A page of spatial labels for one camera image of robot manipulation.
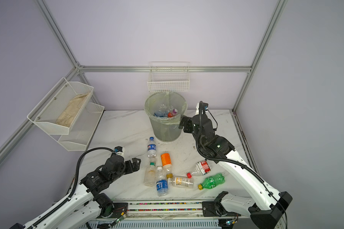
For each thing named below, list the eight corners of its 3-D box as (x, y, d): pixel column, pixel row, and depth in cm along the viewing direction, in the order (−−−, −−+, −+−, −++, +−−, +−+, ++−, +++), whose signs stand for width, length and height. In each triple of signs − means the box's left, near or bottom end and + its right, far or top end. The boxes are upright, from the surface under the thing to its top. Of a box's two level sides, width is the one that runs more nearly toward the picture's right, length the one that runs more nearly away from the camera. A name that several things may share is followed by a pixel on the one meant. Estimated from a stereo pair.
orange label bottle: (163, 175, 87) (163, 172, 83) (160, 157, 95) (159, 154, 91) (173, 173, 88) (173, 170, 84) (169, 155, 96) (169, 152, 92)
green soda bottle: (200, 193, 79) (201, 191, 76) (196, 184, 83) (197, 181, 79) (225, 183, 83) (227, 180, 80) (220, 174, 86) (222, 171, 83)
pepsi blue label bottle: (147, 159, 93) (145, 156, 90) (150, 138, 104) (149, 135, 100) (155, 159, 93) (154, 156, 90) (157, 139, 104) (156, 135, 100)
